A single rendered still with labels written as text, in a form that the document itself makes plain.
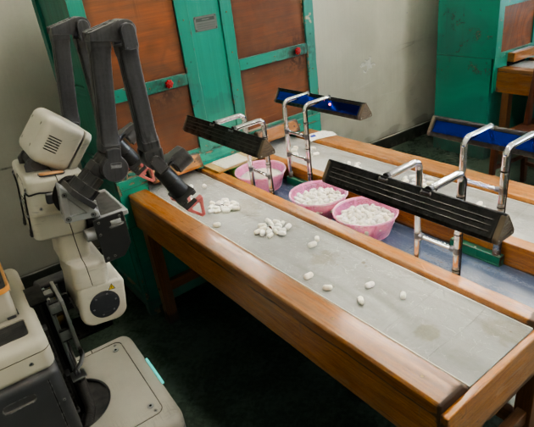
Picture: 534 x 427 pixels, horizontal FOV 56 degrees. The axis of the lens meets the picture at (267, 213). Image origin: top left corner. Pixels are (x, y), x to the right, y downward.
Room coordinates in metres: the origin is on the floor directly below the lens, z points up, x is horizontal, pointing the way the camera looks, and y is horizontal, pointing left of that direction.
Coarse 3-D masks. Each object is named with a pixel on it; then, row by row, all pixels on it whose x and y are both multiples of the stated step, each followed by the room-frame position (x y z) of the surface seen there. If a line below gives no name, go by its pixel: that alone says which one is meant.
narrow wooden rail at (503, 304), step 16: (224, 176) 2.37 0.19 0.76; (256, 192) 2.12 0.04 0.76; (288, 208) 1.91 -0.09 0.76; (304, 208) 1.89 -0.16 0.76; (320, 224) 1.74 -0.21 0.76; (336, 224) 1.72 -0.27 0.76; (352, 240) 1.60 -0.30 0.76; (368, 240) 1.57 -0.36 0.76; (384, 256) 1.47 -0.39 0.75; (400, 256) 1.44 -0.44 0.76; (416, 272) 1.36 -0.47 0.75; (432, 272) 1.32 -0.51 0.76; (448, 272) 1.31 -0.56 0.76; (448, 288) 1.26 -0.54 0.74; (464, 288) 1.22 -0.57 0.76; (480, 288) 1.21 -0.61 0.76; (496, 304) 1.13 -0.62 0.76; (512, 304) 1.12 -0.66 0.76; (528, 320) 1.05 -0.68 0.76
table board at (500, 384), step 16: (528, 336) 1.01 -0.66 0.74; (512, 352) 0.96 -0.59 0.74; (528, 352) 0.98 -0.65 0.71; (496, 368) 0.92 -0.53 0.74; (512, 368) 0.94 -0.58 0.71; (528, 368) 0.99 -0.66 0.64; (480, 384) 0.87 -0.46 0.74; (496, 384) 0.90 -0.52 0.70; (512, 384) 0.95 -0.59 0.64; (464, 400) 0.83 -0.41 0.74; (480, 400) 0.86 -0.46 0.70; (496, 400) 0.90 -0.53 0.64; (448, 416) 0.79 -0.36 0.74; (464, 416) 0.82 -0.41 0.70; (480, 416) 0.86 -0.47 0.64
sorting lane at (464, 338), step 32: (160, 192) 2.33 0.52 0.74; (224, 192) 2.22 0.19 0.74; (224, 224) 1.89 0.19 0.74; (256, 224) 1.86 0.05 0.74; (256, 256) 1.60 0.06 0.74; (288, 256) 1.57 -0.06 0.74; (320, 256) 1.54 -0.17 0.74; (352, 256) 1.51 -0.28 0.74; (320, 288) 1.35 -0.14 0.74; (352, 288) 1.32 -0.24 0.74; (384, 288) 1.30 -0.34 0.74; (416, 288) 1.28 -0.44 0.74; (384, 320) 1.15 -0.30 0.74; (416, 320) 1.13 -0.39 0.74; (448, 320) 1.11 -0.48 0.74; (480, 320) 1.10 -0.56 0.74; (512, 320) 1.08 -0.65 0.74; (416, 352) 1.00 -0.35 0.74; (448, 352) 0.99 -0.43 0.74; (480, 352) 0.97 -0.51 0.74
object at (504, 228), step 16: (336, 176) 1.48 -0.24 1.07; (352, 176) 1.43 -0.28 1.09; (368, 176) 1.39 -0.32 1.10; (384, 176) 1.35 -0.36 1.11; (368, 192) 1.36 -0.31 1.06; (384, 192) 1.32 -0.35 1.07; (400, 192) 1.28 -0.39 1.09; (416, 192) 1.24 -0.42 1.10; (432, 192) 1.21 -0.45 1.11; (400, 208) 1.25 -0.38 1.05; (416, 208) 1.21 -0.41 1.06; (432, 208) 1.18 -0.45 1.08; (448, 208) 1.15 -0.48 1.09; (464, 208) 1.12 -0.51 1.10; (480, 208) 1.09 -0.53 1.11; (448, 224) 1.12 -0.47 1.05; (464, 224) 1.09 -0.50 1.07; (480, 224) 1.07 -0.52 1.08; (496, 224) 1.04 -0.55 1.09; (512, 224) 1.05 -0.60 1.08; (496, 240) 1.02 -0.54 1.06
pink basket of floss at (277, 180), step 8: (264, 160) 2.52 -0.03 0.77; (272, 160) 2.50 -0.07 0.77; (240, 168) 2.46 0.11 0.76; (256, 168) 2.51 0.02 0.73; (272, 168) 2.49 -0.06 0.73; (280, 168) 2.45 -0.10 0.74; (240, 176) 2.43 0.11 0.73; (272, 176) 2.27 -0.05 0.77; (280, 176) 2.31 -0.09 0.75; (256, 184) 2.27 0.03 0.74; (264, 184) 2.27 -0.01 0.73; (280, 184) 2.34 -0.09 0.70
